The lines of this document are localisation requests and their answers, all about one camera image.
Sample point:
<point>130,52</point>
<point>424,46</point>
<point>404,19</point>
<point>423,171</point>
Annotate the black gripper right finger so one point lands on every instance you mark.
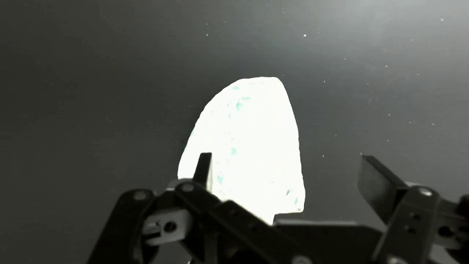
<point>411,221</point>

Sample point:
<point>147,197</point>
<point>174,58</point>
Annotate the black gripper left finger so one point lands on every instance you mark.
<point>206,230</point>

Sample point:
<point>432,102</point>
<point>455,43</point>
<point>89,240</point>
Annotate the white cloth with green print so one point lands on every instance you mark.
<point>250,148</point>

